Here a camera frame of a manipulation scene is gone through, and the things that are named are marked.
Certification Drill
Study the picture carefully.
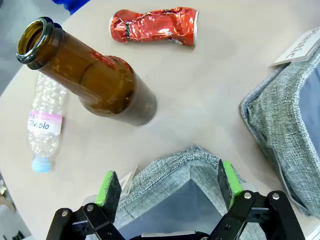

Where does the grey fabric basket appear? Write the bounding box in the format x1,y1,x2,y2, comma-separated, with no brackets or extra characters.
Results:
239,44,320,221
114,144,253,240

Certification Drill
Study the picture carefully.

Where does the brown glass bottle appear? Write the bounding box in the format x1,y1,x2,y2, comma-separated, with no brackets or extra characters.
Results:
15,16,158,127

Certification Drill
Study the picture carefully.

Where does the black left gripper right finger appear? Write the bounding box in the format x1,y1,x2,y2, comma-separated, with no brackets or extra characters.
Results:
206,158,307,240

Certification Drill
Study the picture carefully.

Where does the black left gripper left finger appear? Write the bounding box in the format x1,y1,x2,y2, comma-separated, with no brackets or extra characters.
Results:
46,170,126,240

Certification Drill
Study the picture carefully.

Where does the blue cloth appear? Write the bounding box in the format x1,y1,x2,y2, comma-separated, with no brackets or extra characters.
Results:
51,0,91,16

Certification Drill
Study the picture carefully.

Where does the crushed clear plastic bottle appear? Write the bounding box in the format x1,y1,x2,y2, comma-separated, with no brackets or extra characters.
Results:
26,72,68,173

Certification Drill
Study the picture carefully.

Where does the white plastic label card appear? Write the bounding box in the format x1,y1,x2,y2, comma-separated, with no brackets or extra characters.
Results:
269,26,320,68

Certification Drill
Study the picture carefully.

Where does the crushed red can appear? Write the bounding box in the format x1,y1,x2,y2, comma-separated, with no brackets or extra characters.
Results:
109,6,200,47

